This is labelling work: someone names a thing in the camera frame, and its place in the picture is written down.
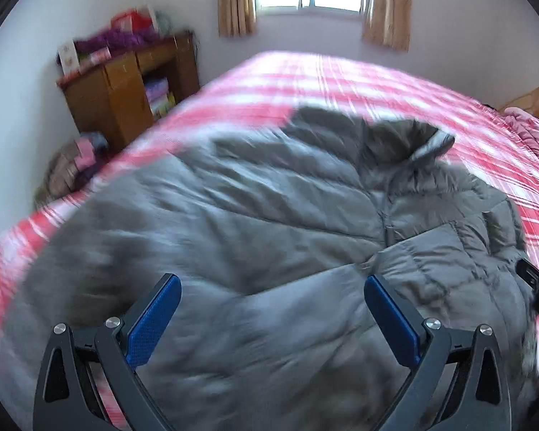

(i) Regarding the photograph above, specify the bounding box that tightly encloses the stack of folded fabrics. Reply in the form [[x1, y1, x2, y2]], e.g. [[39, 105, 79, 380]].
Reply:
[[144, 77, 177, 120]]

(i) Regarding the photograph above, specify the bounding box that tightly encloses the grey puffer jacket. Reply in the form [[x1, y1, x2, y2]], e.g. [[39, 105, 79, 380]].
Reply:
[[0, 105, 539, 431]]

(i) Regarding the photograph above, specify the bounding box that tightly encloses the white card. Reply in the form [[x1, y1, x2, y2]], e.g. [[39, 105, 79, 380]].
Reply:
[[57, 40, 80, 76]]

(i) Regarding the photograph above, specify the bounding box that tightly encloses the wooden cabinet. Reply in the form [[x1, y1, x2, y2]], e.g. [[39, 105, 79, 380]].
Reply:
[[56, 31, 201, 153]]

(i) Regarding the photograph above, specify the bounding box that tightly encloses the beige patterned curtain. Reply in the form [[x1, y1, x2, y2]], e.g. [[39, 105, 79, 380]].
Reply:
[[361, 0, 411, 52], [218, 0, 258, 39]]

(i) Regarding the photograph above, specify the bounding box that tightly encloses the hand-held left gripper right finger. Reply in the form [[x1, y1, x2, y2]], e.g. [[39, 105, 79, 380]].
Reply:
[[364, 274, 513, 431]]

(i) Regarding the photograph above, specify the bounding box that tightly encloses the red plaid bed sheet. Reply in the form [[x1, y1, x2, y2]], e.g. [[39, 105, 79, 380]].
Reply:
[[0, 50, 539, 387]]

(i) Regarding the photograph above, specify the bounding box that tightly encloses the purple cloth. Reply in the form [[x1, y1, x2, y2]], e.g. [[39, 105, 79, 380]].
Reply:
[[74, 27, 160, 55]]

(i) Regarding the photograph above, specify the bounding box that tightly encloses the pink folded quilt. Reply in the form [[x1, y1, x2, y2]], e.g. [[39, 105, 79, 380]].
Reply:
[[503, 107, 539, 176]]

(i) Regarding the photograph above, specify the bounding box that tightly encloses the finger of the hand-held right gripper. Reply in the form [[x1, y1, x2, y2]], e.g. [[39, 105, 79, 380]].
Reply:
[[516, 258, 539, 324]]

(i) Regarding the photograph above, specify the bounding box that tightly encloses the red box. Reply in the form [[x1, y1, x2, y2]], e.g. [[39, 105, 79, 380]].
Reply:
[[111, 8, 156, 32]]

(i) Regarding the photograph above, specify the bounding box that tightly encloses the wooden bed headboard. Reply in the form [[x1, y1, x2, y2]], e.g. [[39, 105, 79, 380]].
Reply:
[[498, 49, 539, 126]]

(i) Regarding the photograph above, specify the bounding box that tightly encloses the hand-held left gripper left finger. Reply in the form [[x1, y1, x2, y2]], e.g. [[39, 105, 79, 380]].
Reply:
[[33, 273, 183, 431]]

